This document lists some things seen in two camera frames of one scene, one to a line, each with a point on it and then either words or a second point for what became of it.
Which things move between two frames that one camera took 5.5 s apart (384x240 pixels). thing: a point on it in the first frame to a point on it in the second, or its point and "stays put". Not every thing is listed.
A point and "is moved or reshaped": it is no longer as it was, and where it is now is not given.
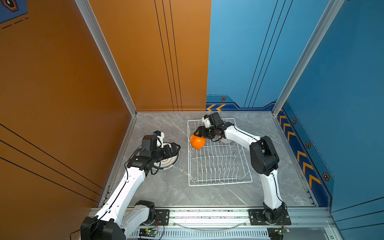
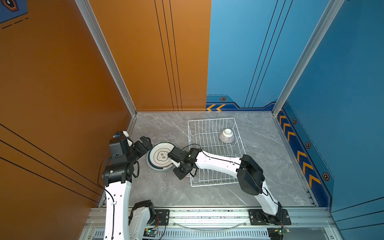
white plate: (167, 164) is moved or reshaped
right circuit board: (277, 233) stays put
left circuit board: (147, 232) stays put
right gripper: (201, 131) to (179, 175)
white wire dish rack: (220, 161) stays put
